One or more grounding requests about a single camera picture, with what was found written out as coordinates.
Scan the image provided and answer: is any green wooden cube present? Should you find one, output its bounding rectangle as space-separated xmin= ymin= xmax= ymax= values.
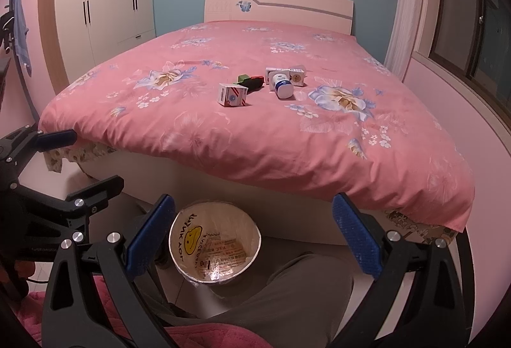
xmin=237 ymin=74 xmax=249 ymax=85

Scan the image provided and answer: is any red wooden block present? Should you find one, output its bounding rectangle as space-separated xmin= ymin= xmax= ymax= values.
xmin=242 ymin=76 xmax=264 ymax=93

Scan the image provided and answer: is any small white red box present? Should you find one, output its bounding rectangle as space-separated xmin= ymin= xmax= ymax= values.
xmin=217 ymin=83 xmax=248 ymax=107

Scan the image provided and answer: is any pink floral bed cover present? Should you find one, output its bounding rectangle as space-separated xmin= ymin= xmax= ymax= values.
xmin=39 ymin=21 xmax=475 ymax=232

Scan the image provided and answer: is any dark window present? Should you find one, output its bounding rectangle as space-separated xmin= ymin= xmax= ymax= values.
xmin=430 ymin=0 xmax=510 ymax=115

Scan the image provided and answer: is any white curtain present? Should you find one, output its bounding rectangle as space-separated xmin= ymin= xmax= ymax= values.
xmin=384 ymin=0 xmax=423 ymax=82

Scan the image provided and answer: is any white wardrobe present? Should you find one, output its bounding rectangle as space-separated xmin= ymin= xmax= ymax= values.
xmin=37 ymin=0 xmax=156 ymax=92

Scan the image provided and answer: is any floral bed skirt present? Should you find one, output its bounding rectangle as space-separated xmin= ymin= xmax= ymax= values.
xmin=43 ymin=142 xmax=116 ymax=173

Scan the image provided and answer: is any white trash bin with bag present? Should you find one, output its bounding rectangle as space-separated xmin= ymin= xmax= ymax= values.
xmin=169 ymin=201 xmax=262 ymax=286

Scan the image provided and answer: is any white headboard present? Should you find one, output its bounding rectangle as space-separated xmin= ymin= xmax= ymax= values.
xmin=203 ymin=0 xmax=354 ymax=35

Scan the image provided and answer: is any small cream box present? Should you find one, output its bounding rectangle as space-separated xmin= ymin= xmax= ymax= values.
xmin=288 ymin=68 xmax=307 ymax=87

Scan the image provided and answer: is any white pill bottle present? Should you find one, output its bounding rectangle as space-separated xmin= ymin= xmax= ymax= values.
xmin=271 ymin=74 xmax=294 ymax=100

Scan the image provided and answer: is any blue hanging cloth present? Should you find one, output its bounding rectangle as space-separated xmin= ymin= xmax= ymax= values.
xmin=10 ymin=0 xmax=32 ymax=77

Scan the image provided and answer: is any snack wrapper in bin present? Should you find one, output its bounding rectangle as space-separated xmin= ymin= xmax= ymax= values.
xmin=196 ymin=237 xmax=248 ymax=281

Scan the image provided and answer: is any white milk carton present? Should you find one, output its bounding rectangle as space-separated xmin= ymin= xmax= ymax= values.
xmin=265 ymin=67 xmax=289 ymax=86

